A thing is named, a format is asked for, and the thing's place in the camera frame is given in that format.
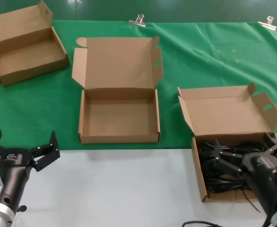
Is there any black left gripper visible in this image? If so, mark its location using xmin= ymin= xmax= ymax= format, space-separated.
xmin=0 ymin=129 xmax=61 ymax=210

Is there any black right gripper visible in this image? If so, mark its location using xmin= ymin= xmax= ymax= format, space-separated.
xmin=210 ymin=133 xmax=277 ymax=213

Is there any wide cardboard box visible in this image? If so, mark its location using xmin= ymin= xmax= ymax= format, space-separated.
xmin=71 ymin=36 xmax=164 ymax=144

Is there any narrow open cardboard box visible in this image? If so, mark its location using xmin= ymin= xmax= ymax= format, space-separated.
xmin=0 ymin=0 xmax=70 ymax=87

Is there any green table cloth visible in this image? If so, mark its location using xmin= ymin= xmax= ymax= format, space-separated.
xmin=0 ymin=19 xmax=277 ymax=152

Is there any thin black zip tie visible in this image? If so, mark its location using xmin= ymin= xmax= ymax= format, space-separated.
xmin=241 ymin=186 xmax=262 ymax=213

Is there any silver metal binder clip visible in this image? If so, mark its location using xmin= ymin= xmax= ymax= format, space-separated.
xmin=128 ymin=13 xmax=147 ymax=28
xmin=258 ymin=16 xmax=277 ymax=31

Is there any pile of black cables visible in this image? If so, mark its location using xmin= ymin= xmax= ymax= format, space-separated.
xmin=196 ymin=139 xmax=269 ymax=193

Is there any cardboard box holding cables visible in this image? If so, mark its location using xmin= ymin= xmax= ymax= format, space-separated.
xmin=177 ymin=82 xmax=277 ymax=203

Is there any black camera cable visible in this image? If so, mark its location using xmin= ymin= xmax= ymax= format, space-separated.
xmin=182 ymin=220 xmax=222 ymax=227

